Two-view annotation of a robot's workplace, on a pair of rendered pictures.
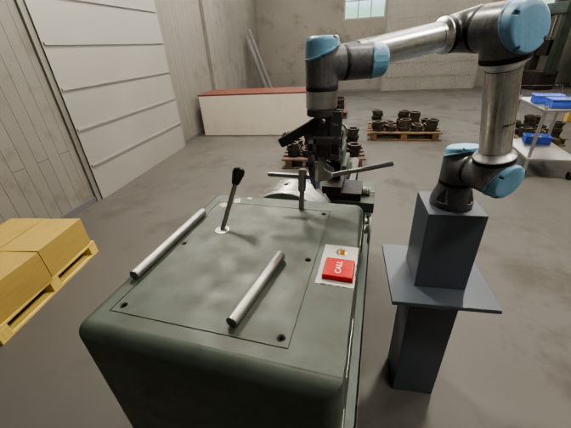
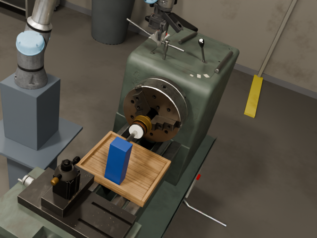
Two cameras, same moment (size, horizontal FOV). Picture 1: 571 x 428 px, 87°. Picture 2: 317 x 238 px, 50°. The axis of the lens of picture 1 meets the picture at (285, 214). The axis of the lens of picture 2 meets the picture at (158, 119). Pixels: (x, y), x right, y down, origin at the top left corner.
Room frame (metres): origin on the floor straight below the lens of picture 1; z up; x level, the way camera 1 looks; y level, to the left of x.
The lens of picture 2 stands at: (2.34, -0.04, 2.10)
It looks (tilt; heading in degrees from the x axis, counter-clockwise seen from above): 38 degrees down; 178
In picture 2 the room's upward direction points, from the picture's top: 16 degrees clockwise
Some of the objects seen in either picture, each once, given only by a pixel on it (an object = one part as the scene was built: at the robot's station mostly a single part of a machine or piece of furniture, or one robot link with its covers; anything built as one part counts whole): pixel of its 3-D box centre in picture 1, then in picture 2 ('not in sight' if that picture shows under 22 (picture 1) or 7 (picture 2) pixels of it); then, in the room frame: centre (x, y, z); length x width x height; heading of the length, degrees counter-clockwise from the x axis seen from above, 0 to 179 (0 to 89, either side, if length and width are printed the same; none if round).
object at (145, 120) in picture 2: not in sight; (141, 125); (1.11, -0.07, 1.08); 0.09 x 0.09 x 0.09; 72
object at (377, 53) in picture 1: (358, 61); not in sight; (0.79, -0.20, 1.62); 0.11 x 0.11 x 0.08; 13
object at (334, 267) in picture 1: (338, 270); not in sight; (0.48, -0.10, 1.26); 0.06 x 0.06 x 0.02; 72
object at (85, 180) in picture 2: (334, 183); (69, 189); (1.50, -0.28, 1.00); 0.20 x 0.10 x 0.05; 162
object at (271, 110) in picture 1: (260, 110); not in sight; (6.93, 0.41, 0.42); 2.48 x 0.82 x 0.84; 78
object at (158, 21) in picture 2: (324, 133); (161, 17); (0.75, -0.11, 1.47); 0.09 x 0.08 x 0.12; 72
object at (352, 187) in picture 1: (323, 188); (77, 209); (1.55, -0.22, 0.95); 0.43 x 0.18 x 0.04; 72
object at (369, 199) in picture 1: (327, 193); (64, 224); (1.59, -0.26, 0.89); 0.53 x 0.30 x 0.06; 72
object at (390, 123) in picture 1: (403, 122); not in sight; (5.84, -2.38, 0.23); 1.32 x 0.89 x 0.46; 77
